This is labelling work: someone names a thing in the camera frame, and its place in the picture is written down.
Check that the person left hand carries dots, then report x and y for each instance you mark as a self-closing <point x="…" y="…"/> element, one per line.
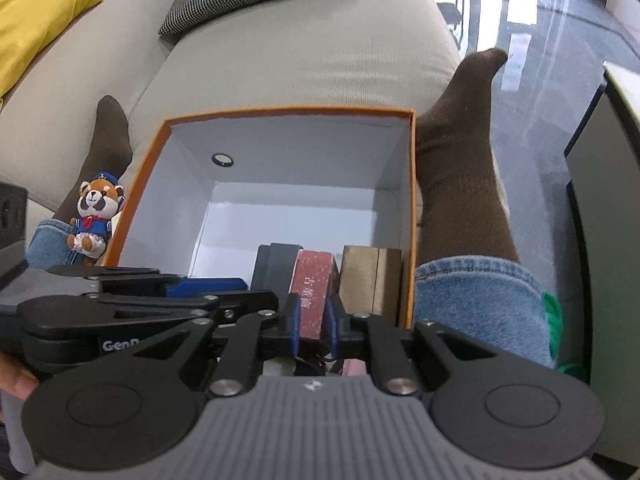
<point x="16" y="379"/>

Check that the orange cardboard box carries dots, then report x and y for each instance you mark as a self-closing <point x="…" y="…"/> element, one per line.
<point x="212" y="188"/>

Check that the beige sofa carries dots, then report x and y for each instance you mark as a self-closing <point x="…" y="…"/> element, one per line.
<point x="389" y="53"/>

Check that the left brown sock foot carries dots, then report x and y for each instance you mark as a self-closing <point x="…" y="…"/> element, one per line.
<point x="109" y="151"/>

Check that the brown cardboard small box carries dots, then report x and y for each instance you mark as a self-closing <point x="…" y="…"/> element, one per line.
<point x="370" y="281"/>

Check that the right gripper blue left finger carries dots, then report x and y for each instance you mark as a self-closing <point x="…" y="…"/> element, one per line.
<point x="256" y="338"/>

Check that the blue jeans leg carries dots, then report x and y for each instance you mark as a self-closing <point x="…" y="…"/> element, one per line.
<point x="493" y="300"/>
<point x="48" y="246"/>

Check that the brown sock foot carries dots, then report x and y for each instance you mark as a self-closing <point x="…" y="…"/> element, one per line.
<point x="462" y="214"/>
<point x="109" y="151"/>

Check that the yellow cushion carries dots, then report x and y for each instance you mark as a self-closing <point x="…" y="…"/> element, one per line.
<point x="27" y="27"/>

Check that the pink plush pouch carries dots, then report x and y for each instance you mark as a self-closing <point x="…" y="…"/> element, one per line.
<point x="345" y="367"/>

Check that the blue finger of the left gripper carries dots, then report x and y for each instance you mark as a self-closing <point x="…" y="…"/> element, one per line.
<point x="148" y="282"/>
<point x="112" y="315"/>

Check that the marble coffee table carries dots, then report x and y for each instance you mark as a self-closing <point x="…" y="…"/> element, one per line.
<point x="603" y="159"/>

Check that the left blue jeans leg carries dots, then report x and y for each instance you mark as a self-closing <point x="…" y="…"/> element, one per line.
<point x="48" y="246"/>

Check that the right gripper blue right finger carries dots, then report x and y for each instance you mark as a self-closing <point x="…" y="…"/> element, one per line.
<point x="379" y="345"/>

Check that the red panda plush toy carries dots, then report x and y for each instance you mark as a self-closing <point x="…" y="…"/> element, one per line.
<point x="100" y="201"/>

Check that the black square gift box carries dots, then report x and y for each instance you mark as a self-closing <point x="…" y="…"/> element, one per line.
<point x="274" y="268"/>

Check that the maroon patterned box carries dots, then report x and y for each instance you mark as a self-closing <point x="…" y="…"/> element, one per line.
<point x="315" y="278"/>

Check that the right blue jeans leg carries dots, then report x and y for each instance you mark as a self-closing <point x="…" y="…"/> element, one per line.
<point x="493" y="300"/>

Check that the right brown sock foot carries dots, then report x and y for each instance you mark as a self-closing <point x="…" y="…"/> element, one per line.
<point x="462" y="214"/>

